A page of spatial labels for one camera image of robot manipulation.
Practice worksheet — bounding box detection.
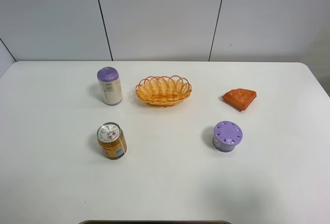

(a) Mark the orange waffle piece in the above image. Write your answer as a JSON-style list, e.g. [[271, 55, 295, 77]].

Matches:
[[222, 88, 257, 111]]

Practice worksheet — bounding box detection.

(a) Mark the gold beverage can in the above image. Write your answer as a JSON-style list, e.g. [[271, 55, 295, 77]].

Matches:
[[96, 122, 127, 160]]

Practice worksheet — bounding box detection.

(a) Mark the purple and cream cylinder container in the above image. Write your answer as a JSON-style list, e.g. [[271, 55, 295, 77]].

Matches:
[[97, 67, 123, 106]]

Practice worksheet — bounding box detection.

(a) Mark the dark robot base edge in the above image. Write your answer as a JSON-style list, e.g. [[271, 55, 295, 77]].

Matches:
[[79, 220, 231, 224]]

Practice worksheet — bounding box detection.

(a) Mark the purple lidded round container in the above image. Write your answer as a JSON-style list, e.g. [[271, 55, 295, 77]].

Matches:
[[212, 121, 243, 152]]

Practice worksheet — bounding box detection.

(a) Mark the orange woven plastic basket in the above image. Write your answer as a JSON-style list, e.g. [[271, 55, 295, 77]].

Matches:
[[135, 75, 192, 107]]

